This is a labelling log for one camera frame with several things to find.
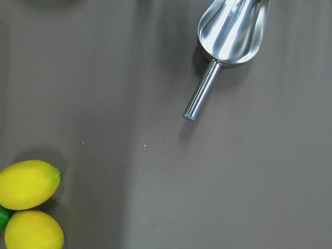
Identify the green lime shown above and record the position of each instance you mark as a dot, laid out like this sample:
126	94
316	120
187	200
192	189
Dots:
5	215

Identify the yellow lemon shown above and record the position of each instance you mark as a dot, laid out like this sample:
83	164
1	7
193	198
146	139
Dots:
33	229
27	184

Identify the yellow lemon upper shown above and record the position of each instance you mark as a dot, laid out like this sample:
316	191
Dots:
27	184

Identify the yellow lemon lower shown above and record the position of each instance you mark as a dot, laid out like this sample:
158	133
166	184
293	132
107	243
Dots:
33	229

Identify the steel ice scoop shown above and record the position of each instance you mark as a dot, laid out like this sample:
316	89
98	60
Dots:
230	33

